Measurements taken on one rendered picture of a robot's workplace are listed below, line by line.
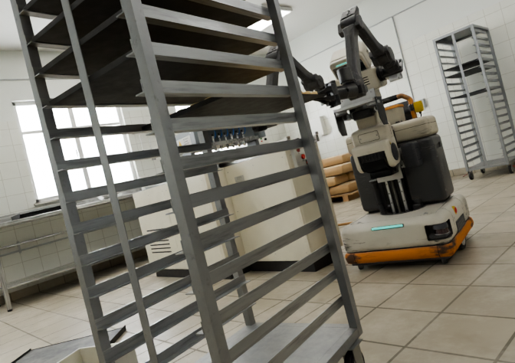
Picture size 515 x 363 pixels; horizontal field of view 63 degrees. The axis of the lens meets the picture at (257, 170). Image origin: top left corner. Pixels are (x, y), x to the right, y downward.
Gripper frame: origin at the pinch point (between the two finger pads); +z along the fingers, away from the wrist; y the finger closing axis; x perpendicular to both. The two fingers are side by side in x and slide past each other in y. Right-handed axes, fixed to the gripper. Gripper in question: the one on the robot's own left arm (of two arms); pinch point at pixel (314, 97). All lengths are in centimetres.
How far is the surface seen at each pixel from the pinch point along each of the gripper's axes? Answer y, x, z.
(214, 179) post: -22, -17, 43
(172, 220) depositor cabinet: -43, -223, 24
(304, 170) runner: -26.9, 21.2, 24.8
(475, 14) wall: 114, -233, -429
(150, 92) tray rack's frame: -2, 52, 74
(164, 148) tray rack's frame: -15, 52, 74
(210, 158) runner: -18, 42, 62
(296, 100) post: -3.8, 21.4, 21.5
